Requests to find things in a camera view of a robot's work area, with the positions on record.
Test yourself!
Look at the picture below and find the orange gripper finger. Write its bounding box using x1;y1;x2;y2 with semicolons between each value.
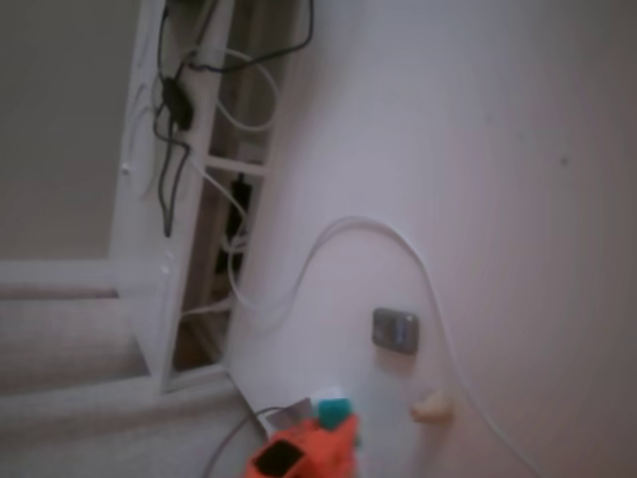
304;413;360;452

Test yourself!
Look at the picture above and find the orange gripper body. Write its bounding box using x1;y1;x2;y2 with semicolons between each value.
246;427;360;478

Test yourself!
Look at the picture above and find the green cube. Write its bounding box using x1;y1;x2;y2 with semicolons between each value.
317;396;363;447

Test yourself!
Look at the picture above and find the white cardboard bin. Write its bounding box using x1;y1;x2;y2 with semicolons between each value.
263;385;344;434

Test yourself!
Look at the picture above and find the cream animal figurine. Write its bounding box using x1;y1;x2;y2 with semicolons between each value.
410;389;455;425

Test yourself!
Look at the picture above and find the grey metal tin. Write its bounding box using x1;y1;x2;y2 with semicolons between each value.
372;307;420;356

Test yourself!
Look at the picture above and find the black plug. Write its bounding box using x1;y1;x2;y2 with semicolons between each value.
231;172;252;201

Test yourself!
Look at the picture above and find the thin arm wire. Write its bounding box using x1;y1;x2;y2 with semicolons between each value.
201;405;281;478

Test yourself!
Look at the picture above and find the long white cable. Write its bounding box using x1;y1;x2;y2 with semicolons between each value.
232;216;541;478

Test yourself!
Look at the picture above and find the white metal frame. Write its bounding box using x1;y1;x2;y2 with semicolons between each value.
108;0;295;394

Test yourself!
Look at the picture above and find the thin black hanging cable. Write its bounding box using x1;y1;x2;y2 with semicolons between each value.
152;0;193;236

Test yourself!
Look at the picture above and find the coiled white cable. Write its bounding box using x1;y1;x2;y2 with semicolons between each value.
213;47;280;134

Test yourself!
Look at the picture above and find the black inline cable adapter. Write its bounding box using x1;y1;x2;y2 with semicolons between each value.
161;78;195;131

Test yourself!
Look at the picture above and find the thick black cable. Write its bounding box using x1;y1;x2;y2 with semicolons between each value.
186;0;316;74

